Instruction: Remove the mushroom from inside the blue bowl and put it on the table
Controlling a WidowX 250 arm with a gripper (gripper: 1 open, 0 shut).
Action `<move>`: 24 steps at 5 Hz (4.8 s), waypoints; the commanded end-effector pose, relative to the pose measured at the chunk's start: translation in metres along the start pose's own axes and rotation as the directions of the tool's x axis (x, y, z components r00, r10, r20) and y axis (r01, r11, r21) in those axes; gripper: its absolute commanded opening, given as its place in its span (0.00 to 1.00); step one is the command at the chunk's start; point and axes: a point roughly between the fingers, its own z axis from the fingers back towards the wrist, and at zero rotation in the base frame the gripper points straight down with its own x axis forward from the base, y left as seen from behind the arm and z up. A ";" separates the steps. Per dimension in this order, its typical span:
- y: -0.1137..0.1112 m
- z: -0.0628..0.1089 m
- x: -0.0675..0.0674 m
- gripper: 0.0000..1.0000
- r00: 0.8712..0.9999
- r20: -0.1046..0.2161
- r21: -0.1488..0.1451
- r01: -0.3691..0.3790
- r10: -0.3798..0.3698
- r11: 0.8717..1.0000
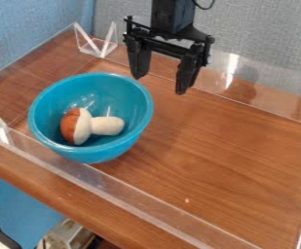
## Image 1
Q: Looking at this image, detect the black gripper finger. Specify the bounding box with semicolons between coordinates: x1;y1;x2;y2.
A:
176;55;201;94
126;39;152;80

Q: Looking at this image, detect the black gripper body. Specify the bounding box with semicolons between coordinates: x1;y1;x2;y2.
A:
125;0;216;66

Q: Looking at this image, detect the brown and white toy mushroom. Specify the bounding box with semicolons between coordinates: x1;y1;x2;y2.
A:
61;108;126;145

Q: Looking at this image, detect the blue bowl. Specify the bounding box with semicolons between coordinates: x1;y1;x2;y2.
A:
27;72;154;163

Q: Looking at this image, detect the clear acrylic back barrier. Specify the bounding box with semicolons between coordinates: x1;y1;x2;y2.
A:
91;22;301;129

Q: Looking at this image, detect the clear acrylic barrier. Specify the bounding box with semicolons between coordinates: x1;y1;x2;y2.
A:
0;118;260;249
91;22;301;129

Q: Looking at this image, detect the clear acrylic front barrier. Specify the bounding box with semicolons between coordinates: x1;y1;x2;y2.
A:
0;118;260;249

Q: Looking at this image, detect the white box under table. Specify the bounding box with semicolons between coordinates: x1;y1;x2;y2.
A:
35;219;95;249

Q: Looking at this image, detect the black cable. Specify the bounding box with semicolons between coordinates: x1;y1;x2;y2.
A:
190;0;217;11

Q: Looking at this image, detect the clear acrylic corner bracket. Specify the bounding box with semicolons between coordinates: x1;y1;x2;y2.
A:
74;22;118;58

